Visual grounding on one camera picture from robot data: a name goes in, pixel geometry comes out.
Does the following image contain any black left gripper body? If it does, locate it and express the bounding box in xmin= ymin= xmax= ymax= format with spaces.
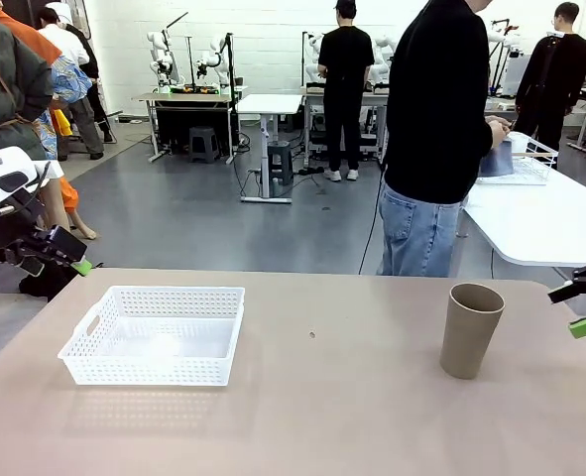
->
xmin=0 ymin=210 xmax=51 ymax=267

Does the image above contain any tall tapered plastic cup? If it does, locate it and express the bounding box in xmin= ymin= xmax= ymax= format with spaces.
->
xmin=439 ymin=283 xmax=506 ymax=381

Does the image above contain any white perforated plastic basket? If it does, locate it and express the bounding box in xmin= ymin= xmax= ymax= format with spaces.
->
xmin=57 ymin=286 xmax=247 ymax=387

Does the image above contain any blue grey cloth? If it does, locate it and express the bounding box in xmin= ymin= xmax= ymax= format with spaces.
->
xmin=478 ymin=140 xmax=516 ymax=179

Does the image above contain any person's right hand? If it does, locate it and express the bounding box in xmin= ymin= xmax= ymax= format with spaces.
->
xmin=484 ymin=117 xmax=512 ymax=149

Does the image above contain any white rounded side table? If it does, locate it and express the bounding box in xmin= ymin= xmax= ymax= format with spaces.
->
xmin=458 ymin=148 xmax=586 ymax=269

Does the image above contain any person in green jacket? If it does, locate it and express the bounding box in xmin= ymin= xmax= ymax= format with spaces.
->
xmin=0 ymin=0 xmax=56 ymax=161

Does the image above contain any grey plastic stool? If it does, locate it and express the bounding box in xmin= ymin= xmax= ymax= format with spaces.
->
xmin=266 ymin=141 xmax=293 ymax=187
xmin=188 ymin=126 xmax=222 ymax=164

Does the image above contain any black cabinet under table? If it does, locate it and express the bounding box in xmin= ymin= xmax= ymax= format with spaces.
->
xmin=155 ymin=104 xmax=234 ymax=153

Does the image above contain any person in dark clothes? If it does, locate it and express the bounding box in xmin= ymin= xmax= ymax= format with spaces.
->
xmin=63 ymin=23 xmax=118 ymax=145

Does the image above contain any wood top lab table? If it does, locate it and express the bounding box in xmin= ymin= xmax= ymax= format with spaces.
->
xmin=132 ymin=91 xmax=240 ymax=165

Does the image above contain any person in white shirt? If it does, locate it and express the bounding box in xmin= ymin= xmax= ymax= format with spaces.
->
xmin=38 ymin=7 xmax=106 ymax=161

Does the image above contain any person in long black coat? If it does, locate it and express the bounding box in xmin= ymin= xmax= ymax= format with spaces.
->
xmin=514 ymin=2 xmax=586 ymax=156

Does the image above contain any white box monitor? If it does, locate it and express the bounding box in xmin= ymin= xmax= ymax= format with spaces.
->
xmin=500 ymin=53 xmax=531 ymax=98

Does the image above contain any person in black sweater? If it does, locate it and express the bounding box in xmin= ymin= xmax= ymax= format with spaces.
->
xmin=377 ymin=0 xmax=511 ymax=278

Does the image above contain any white standing desk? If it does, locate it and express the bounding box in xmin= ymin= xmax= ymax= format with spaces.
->
xmin=236 ymin=93 xmax=304 ymax=204

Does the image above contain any lab table with equipment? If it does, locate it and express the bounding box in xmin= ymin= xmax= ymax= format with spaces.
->
xmin=301 ymin=83 xmax=391 ymax=168

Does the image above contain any person in black t-shirt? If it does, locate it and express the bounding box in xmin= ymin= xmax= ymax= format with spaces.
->
xmin=317 ymin=0 xmax=376 ymax=182

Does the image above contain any white wire dish rack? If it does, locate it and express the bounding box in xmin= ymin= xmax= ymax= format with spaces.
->
xmin=475 ymin=131 xmax=559 ymax=187

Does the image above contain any black hanging cable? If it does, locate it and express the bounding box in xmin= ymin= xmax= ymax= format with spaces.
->
xmin=356 ymin=168 xmax=389 ymax=277

